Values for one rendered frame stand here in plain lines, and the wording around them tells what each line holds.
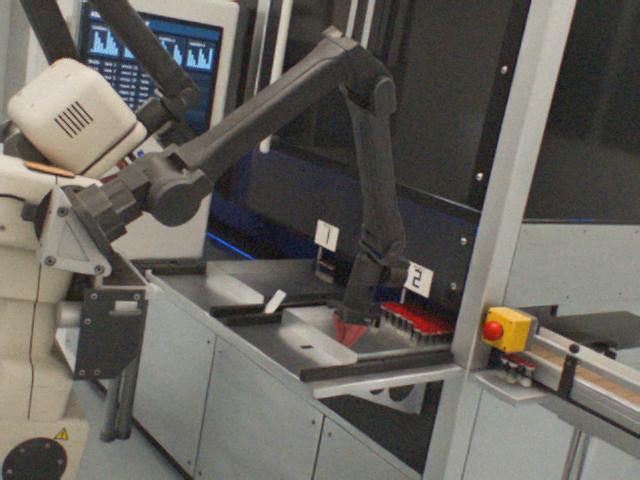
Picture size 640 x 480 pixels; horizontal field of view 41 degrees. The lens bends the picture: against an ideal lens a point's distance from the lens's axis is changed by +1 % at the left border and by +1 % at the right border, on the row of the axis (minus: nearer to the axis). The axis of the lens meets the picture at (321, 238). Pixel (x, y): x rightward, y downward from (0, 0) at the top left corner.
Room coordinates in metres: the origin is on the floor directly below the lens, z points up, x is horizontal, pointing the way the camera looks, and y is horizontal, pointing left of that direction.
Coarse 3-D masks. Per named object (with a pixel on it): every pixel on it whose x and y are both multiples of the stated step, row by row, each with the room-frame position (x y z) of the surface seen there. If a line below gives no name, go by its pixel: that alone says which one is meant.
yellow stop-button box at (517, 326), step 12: (492, 312) 1.66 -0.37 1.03; (504, 312) 1.66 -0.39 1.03; (516, 312) 1.68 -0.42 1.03; (504, 324) 1.64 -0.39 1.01; (516, 324) 1.62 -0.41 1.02; (528, 324) 1.65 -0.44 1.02; (504, 336) 1.63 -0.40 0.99; (516, 336) 1.63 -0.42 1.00; (528, 336) 1.65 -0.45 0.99; (504, 348) 1.62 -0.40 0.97; (516, 348) 1.64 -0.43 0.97; (528, 348) 1.66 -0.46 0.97
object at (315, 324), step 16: (288, 320) 1.76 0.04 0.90; (304, 320) 1.72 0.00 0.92; (320, 320) 1.84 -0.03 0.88; (368, 320) 1.90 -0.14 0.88; (304, 336) 1.71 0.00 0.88; (320, 336) 1.67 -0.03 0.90; (368, 336) 1.79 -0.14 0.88; (384, 336) 1.81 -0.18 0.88; (400, 336) 1.83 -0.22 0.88; (336, 352) 1.62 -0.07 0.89; (352, 352) 1.59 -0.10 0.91; (368, 352) 1.69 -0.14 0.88; (384, 352) 1.62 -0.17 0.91; (400, 352) 1.65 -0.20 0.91; (416, 352) 1.68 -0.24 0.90; (432, 352) 1.71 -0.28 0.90
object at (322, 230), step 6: (318, 222) 2.13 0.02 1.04; (324, 222) 2.12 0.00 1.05; (318, 228) 2.13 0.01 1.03; (324, 228) 2.11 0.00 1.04; (330, 228) 2.10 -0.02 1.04; (336, 228) 2.08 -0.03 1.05; (318, 234) 2.13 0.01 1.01; (324, 234) 2.11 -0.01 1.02; (330, 234) 2.09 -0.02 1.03; (336, 234) 2.07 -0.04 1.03; (318, 240) 2.12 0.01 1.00; (324, 240) 2.11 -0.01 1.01; (330, 240) 2.09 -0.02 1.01; (336, 240) 2.07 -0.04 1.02; (324, 246) 2.10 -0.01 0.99; (330, 246) 2.09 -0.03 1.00
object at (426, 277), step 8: (416, 264) 1.85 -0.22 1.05; (408, 272) 1.86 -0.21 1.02; (416, 272) 1.85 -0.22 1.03; (424, 272) 1.83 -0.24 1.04; (432, 272) 1.81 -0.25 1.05; (408, 280) 1.86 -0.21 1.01; (416, 280) 1.84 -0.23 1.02; (424, 280) 1.82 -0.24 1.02; (408, 288) 1.86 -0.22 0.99; (416, 288) 1.84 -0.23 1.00; (424, 288) 1.82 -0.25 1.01
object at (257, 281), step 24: (216, 264) 2.05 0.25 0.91; (240, 264) 2.10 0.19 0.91; (264, 264) 2.15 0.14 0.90; (288, 264) 2.20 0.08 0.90; (312, 264) 2.25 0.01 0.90; (240, 288) 1.91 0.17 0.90; (264, 288) 2.01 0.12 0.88; (288, 288) 2.04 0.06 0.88; (312, 288) 2.08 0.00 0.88; (336, 288) 2.12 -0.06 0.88
